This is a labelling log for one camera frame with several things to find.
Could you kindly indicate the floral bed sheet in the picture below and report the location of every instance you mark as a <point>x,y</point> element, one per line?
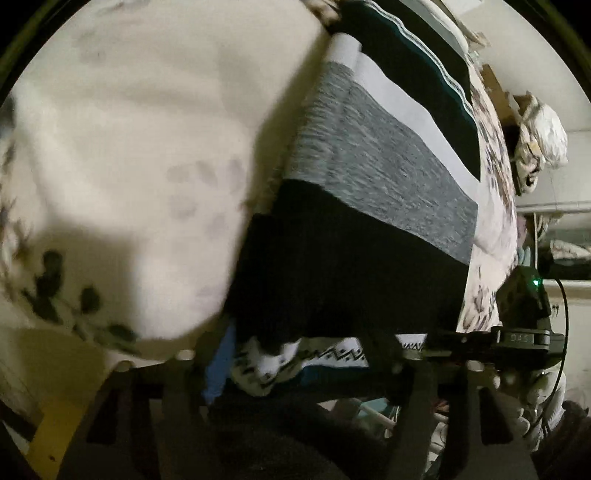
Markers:
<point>138,138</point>

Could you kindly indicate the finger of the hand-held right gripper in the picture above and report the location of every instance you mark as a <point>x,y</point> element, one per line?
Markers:
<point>461,344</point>

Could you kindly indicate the white crumpled duvet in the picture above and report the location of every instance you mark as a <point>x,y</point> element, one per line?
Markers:
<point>542,134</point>

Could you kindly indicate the black grey striped sweater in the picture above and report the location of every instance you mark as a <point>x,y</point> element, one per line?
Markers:
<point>369,184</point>

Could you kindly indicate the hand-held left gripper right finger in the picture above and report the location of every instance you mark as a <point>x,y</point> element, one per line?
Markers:
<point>418,415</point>

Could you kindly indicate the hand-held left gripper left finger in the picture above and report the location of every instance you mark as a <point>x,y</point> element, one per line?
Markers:
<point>216,374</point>

